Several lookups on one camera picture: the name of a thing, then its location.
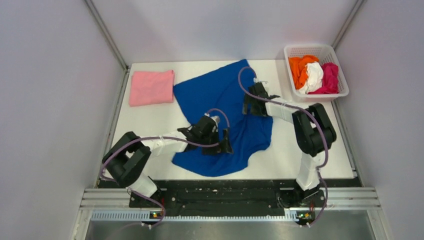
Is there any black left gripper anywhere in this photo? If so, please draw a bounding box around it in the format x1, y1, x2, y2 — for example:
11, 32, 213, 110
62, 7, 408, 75
199, 128, 233, 156

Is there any blue t shirt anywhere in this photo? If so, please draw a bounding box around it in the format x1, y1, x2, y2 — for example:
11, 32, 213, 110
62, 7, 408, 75
172, 59, 273, 177

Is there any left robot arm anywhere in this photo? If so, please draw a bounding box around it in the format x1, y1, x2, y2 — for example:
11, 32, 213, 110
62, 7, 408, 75
100, 113, 234, 207

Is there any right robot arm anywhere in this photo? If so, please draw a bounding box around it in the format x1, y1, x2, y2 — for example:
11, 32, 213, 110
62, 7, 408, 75
242, 82, 337, 206

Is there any orange t shirt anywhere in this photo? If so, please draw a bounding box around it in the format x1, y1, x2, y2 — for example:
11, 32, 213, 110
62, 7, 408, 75
288, 55, 319, 90

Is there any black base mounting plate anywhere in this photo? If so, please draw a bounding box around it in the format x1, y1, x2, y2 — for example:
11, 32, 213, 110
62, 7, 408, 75
99, 178, 362, 219

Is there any white t shirt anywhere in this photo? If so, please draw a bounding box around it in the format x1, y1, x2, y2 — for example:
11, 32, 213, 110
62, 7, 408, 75
297, 61, 324, 95

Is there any magenta t shirt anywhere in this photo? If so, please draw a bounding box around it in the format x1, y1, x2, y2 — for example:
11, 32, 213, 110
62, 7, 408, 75
308, 62, 339, 95

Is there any folded pink t shirt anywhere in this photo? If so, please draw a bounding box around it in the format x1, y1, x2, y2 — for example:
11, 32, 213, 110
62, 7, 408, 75
128, 70, 175, 107

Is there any white plastic basket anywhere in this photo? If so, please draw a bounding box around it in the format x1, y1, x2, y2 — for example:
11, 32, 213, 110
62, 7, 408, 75
283, 43, 350, 102

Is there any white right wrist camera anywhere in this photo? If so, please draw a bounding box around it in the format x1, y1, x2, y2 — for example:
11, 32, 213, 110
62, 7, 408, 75
253, 77, 268, 85

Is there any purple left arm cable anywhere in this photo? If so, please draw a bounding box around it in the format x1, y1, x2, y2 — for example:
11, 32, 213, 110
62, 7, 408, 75
98, 107, 231, 229

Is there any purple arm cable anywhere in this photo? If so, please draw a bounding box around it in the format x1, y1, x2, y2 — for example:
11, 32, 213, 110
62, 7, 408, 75
237, 66, 330, 228
98, 107, 231, 229

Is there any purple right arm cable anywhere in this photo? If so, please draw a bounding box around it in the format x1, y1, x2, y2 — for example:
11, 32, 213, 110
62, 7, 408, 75
237, 66, 330, 228

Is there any white slotted cable duct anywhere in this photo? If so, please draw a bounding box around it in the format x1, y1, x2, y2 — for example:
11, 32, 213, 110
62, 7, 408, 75
90, 210, 300, 223

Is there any right corner metal post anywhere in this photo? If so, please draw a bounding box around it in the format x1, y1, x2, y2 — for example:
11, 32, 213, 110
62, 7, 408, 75
331, 0, 367, 49

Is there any corner metal post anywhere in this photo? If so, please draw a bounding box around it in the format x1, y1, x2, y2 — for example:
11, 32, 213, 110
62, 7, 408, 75
82, 0, 129, 71
331, 0, 367, 49

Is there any left corner metal post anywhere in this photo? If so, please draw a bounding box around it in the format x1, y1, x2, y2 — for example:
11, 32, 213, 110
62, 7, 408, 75
82, 0, 129, 71

